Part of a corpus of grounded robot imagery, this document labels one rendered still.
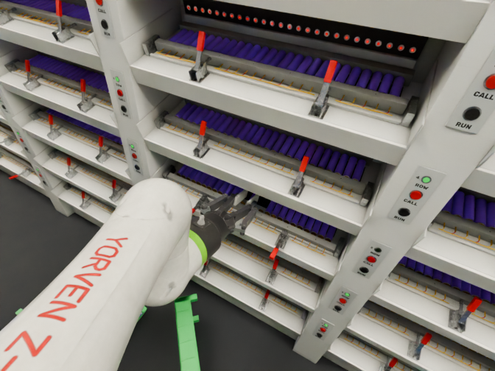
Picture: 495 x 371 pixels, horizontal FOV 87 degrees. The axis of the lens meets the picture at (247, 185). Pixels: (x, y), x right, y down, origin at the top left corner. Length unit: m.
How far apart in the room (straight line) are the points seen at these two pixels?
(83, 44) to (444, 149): 0.83
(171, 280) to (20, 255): 1.24
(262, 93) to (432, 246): 0.45
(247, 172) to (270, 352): 0.77
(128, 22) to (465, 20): 0.60
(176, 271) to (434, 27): 0.50
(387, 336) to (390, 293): 0.20
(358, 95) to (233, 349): 0.99
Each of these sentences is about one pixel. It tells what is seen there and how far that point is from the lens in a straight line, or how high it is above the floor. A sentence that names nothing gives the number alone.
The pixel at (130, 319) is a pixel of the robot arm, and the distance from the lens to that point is 0.29.
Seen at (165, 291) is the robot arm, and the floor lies 0.71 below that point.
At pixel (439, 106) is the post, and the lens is 0.47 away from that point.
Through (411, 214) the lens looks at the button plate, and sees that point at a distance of 0.56.
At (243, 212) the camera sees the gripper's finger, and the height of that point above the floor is 0.64.
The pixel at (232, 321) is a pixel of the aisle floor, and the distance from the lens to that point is 1.22.
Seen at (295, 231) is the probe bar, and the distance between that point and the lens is 0.74.
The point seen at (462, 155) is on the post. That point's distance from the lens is 0.51.
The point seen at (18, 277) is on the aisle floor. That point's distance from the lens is 1.57.
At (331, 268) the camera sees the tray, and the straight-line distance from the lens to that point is 0.75.
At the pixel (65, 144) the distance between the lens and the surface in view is 1.22.
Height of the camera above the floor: 1.13
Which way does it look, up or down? 40 degrees down
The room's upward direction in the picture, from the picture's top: 7 degrees clockwise
